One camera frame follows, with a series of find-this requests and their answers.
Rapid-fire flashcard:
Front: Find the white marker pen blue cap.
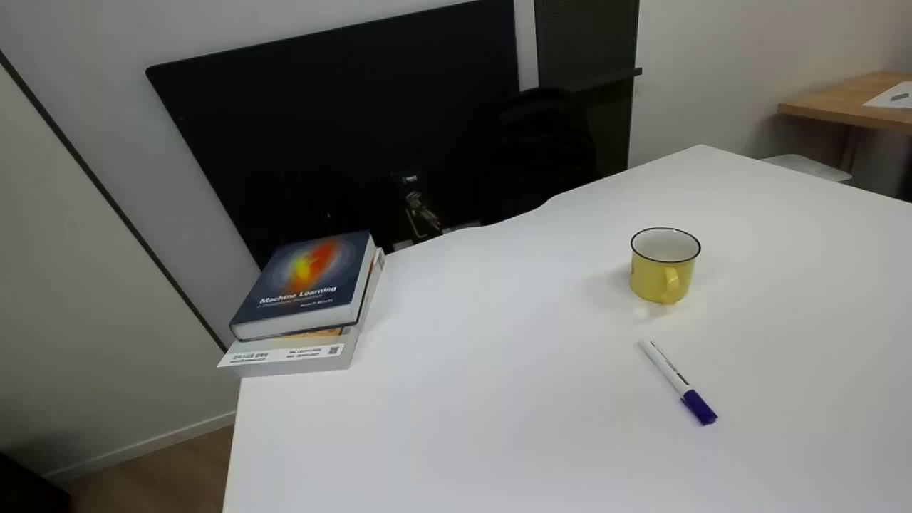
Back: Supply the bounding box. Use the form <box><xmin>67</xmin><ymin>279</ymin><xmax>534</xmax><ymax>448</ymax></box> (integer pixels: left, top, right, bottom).
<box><xmin>637</xmin><ymin>343</ymin><xmax>718</xmax><ymax>424</ymax></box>

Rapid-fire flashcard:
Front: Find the yellow enamel cup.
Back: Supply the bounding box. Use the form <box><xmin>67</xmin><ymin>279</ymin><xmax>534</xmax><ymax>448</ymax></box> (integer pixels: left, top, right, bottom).
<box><xmin>630</xmin><ymin>226</ymin><xmax>704</xmax><ymax>306</ymax></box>

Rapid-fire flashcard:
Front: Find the dark blue hardcover book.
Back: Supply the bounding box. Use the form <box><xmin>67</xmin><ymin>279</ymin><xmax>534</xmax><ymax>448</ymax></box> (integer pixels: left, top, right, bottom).
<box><xmin>231</xmin><ymin>232</ymin><xmax>380</xmax><ymax>343</ymax></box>

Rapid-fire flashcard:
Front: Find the white book under blue book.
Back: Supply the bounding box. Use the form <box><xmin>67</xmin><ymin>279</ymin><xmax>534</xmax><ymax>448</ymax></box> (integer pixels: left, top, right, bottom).
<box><xmin>217</xmin><ymin>253</ymin><xmax>383</xmax><ymax>377</ymax></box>

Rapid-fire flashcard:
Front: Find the wooden side table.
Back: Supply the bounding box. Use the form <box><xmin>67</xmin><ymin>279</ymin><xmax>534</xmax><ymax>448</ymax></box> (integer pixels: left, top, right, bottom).
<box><xmin>777</xmin><ymin>72</ymin><xmax>912</xmax><ymax>133</ymax></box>

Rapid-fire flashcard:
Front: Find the white paper on side table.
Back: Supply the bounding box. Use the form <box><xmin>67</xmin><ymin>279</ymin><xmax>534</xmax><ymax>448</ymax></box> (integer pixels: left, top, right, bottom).
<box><xmin>869</xmin><ymin>79</ymin><xmax>912</xmax><ymax>108</ymax></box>

